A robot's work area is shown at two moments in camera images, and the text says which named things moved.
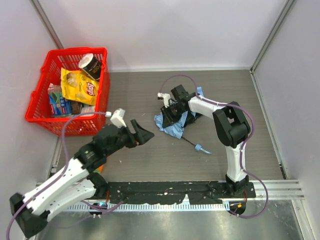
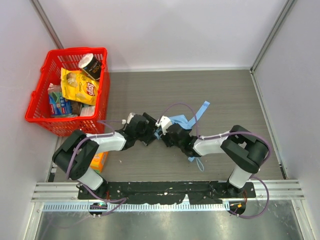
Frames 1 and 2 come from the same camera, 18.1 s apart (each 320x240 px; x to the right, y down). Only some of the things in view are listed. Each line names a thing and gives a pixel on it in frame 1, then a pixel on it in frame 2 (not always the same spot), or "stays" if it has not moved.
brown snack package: (76, 107) stays
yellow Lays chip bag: (77, 86) stays
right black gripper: (167, 115) -> (165, 136)
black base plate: (198, 192) stays
